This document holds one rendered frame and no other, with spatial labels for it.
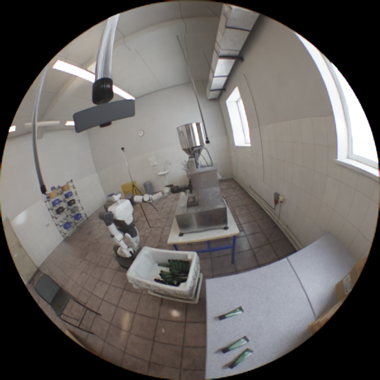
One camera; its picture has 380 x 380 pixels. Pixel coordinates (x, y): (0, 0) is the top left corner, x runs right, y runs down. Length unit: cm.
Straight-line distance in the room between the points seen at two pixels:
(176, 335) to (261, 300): 107
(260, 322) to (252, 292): 23
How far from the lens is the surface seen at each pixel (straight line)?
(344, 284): 109
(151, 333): 176
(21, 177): 575
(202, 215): 108
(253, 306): 85
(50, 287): 222
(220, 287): 88
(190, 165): 97
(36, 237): 562
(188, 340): 162
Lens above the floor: 157
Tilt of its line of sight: 20 degrees down
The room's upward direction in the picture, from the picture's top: 13 degrees counter-clockwise
